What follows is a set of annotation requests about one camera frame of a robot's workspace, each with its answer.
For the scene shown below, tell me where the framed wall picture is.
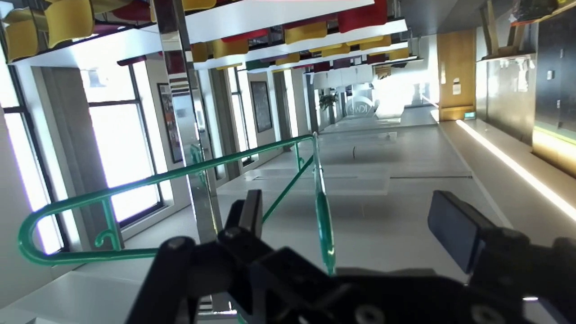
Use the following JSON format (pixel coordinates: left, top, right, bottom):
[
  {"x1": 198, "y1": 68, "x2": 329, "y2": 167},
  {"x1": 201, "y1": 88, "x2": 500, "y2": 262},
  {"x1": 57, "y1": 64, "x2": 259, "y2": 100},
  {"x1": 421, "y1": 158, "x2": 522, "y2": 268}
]
[{"x1": 156, "y1": 82, "x2": 181, "y2": 163}]

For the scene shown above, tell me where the wooden door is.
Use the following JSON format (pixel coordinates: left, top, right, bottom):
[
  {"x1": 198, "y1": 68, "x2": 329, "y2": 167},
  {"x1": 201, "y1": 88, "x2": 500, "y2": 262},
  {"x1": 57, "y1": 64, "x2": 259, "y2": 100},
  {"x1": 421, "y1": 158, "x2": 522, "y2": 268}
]
[{"x1": 437, "y1": 28, "x2": 475, "y2": 120}]

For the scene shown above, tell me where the green hanger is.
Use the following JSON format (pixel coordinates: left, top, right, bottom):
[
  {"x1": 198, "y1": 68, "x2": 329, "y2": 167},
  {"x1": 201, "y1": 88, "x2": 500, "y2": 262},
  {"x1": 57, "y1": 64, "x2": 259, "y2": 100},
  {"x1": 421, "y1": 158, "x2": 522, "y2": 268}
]
[{"x1": 16, "y1": 134, "x2": 336, "y2": 273}]

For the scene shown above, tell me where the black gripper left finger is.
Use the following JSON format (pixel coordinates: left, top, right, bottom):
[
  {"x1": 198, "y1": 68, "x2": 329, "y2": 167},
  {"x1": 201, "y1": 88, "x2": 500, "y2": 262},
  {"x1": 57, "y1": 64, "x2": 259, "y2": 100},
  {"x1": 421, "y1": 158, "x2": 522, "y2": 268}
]
[{"x1": 217, "y1": 188, "x2": 273, "y2": 264}]

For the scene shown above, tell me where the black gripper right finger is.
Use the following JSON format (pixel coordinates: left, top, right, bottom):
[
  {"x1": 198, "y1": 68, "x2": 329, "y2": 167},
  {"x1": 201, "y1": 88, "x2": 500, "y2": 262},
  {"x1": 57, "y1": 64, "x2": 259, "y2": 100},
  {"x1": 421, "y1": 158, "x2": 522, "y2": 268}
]
[{"x1": 428, "y1": 190, "x2": 576, "y2": 300}]

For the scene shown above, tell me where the metal rail stand pole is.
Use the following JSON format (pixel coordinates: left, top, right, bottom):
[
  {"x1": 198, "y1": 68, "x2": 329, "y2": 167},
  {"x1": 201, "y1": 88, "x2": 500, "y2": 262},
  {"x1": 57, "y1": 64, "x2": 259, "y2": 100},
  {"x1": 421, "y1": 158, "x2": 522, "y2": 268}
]
[{"x1": 153, "y1": 0, "x2": 221, "y2": 242}]

